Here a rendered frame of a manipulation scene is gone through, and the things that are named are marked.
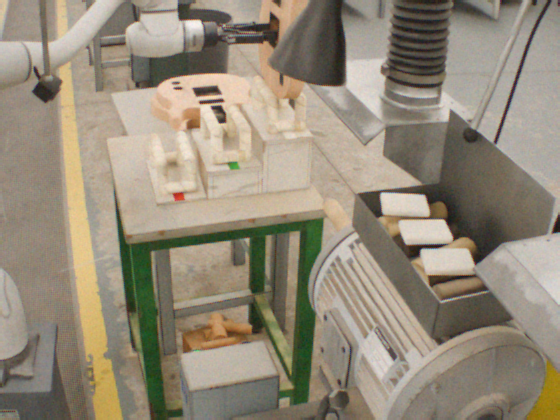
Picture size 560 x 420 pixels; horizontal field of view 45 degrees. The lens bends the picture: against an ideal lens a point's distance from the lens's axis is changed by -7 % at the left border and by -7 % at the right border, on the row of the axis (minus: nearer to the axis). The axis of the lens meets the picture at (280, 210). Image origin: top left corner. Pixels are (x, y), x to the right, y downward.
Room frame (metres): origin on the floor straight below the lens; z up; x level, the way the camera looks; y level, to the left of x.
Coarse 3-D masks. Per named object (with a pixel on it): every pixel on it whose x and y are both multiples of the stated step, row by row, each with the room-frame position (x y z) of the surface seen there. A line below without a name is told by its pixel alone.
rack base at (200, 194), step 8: (168, 168) 1.94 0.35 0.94; (176, 168) 1.94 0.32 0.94; (184, 168) 1.94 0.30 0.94; (152, 176) 1.88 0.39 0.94; (168, 176) 1.89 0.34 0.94; (176, 176) 1.89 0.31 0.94; (184, 176) 1.89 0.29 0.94; (152, 184) 1.83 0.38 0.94; (200, 184) 1.84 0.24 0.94; (184, 192) 1.79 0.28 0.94; (192, 192) 1.80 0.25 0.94; (200, 192) 1.80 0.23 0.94; (160, 200) 1.74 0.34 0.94; (168, 200) 1.74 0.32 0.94; (184, 200) 1.75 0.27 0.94; (192, 200) 1.76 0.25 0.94; (200, 200) 1.77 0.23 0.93
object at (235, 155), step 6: (234, 150) 1.84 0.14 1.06; (240, 150) 1.84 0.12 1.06; (216, 156) 1.81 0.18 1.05; (222, 156) 1.81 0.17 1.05; (228, 156) 1.82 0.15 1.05; (234, 156) 1.82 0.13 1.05; (240, 156) 1.83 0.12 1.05; (246, 156) 1.83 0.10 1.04; (216, 162) 1.81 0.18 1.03; (222, 162) 1.81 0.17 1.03; (228, 162) 1.82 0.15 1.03
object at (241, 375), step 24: (192, 360) 0.91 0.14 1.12; (216, 360) 0.91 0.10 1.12; (240, 360) 0.91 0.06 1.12; (264, 360) 0.92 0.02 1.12; (192, 384) 0.85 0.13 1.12; (216, 384) 0.85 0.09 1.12; (240, 384) 0.86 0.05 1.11; (264, 384) 0.87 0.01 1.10; (192, 408) 0.83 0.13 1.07; (216, 408) 0.85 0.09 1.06; (240, 408) 0.86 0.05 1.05; (264, 408) 0.87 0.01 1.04
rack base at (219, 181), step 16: (192, 144) 2.00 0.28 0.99; (208, 144) 1.95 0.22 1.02; (224, 144) 1.95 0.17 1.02; (208, 160) 1.84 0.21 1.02; (256, 160) 1.85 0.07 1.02; (208, 176) 1.77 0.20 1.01; (224, 176) 1.79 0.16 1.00; (240, 176) 1.80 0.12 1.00; (256, 176) 1.82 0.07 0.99; (208, 192) 1.77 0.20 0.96; (224, 192) 1.79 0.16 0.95; (240, 192) 1.80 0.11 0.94; (256, 192) 1.82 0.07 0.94
